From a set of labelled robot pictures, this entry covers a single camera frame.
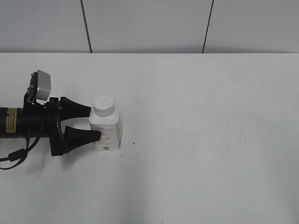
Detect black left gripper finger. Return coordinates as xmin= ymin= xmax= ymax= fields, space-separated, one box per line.
xmin=60 ymin=97 xmax=91 ymax=121
xmin=62 ymin=126 xmax=101 ymax=154

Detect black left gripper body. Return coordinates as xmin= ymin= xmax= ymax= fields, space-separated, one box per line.
xmin=19 ymin=93 xmax=69 ymax=156

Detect white bottle cap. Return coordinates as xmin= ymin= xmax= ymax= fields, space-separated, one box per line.
xmin=93 ymin=95 xmax=115 ymax=117

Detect white meinianda yogurt bottle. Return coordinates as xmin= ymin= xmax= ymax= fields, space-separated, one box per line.
xmin=89 ymin=107 xmax=122 ymax=151

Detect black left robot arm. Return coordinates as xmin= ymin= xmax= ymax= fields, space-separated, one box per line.
xmin=0 ymin=94 xmax=101 ymax=156

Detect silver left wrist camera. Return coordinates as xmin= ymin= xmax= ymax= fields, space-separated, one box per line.
xmin=26 ymin=70 xmax=51 ymax=103

